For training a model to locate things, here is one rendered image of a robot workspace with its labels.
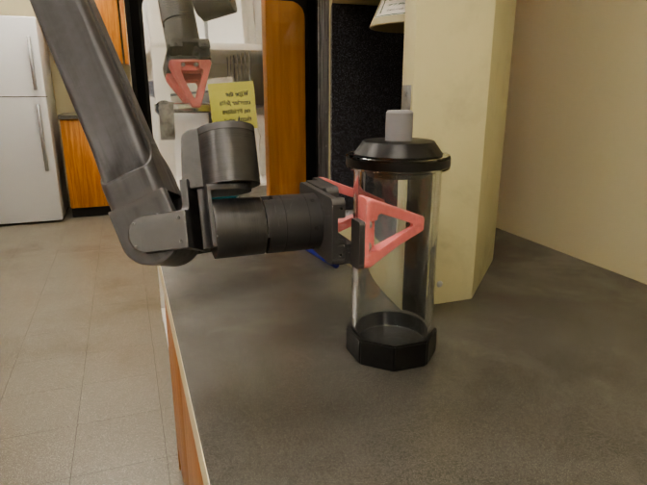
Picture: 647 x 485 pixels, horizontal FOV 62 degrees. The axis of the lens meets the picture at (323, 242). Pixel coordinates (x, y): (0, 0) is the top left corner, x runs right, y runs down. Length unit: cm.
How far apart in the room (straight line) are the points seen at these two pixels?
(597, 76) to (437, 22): 43
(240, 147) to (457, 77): 32
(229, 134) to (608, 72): 71
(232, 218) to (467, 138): 36
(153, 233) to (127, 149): 9
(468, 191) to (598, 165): 36
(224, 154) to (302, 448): 27
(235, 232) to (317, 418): 19
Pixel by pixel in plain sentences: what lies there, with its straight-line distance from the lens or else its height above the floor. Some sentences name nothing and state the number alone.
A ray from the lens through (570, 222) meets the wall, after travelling 111.
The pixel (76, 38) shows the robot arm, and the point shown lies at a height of 128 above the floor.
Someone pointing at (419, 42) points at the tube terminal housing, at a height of 128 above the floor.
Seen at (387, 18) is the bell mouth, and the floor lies 132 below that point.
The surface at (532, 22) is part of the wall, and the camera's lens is 121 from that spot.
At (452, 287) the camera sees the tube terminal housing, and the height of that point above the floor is 96.
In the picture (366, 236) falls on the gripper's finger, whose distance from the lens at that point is 50.
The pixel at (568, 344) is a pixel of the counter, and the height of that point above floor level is 94.
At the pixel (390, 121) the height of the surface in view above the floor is 120.
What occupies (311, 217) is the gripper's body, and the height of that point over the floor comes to 111.
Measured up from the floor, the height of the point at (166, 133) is 116.
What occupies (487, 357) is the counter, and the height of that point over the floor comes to 94.
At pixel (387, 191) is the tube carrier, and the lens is 54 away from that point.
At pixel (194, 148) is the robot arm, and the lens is 54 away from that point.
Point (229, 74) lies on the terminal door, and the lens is 92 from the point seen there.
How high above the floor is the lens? 123
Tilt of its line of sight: 16 degrees down
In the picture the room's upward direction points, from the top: straight up
